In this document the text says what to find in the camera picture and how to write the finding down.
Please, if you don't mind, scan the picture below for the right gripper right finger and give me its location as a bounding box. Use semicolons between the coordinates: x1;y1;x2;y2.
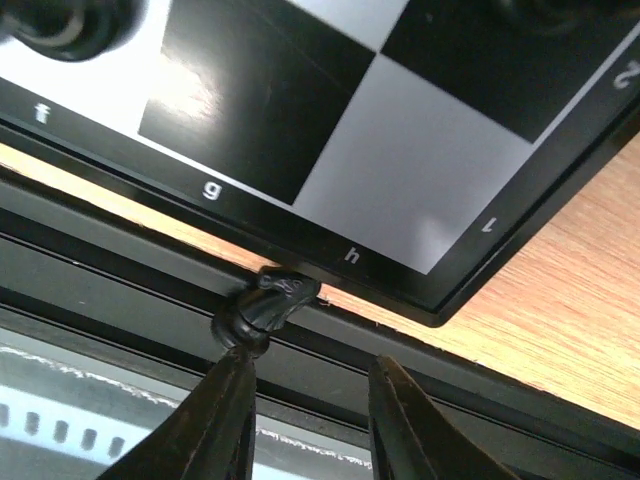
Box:
368;356;517;479

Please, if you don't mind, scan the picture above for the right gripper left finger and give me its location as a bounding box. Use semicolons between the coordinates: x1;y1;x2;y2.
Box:
100;347;256;480

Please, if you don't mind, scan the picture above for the black knight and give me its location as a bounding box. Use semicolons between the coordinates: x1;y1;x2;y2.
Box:
211;266;321;358

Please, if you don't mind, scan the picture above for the folding chess board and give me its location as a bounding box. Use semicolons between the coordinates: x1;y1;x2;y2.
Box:
1;1;639;326

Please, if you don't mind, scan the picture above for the black pawn on board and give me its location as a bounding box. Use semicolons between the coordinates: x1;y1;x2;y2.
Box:
1;0;148;62

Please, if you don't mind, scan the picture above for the light blue slotted cable duct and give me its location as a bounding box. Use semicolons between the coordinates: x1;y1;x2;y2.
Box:
1;386;151;465

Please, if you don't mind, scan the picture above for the black aluminium frame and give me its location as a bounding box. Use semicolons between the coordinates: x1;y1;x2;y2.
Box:
1;172;639;479

